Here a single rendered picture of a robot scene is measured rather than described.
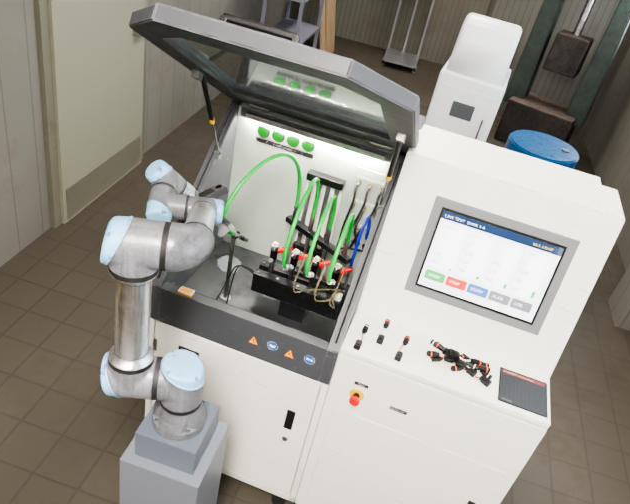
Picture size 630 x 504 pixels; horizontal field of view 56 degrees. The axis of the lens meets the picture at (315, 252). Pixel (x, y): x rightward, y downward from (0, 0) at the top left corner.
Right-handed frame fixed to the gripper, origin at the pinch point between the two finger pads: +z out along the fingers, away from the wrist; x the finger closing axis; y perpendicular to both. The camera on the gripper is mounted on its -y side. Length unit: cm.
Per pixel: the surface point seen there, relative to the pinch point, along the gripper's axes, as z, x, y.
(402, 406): 60, 58, 12
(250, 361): 34.7, 13.3, 32.5
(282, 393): 49, 22, 35
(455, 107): 237, -173, -221
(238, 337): 25.2, 10.7, 28.2
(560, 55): 317, -179, -359
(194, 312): 13.2, -2.1, 30.8
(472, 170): 24, 50, -61
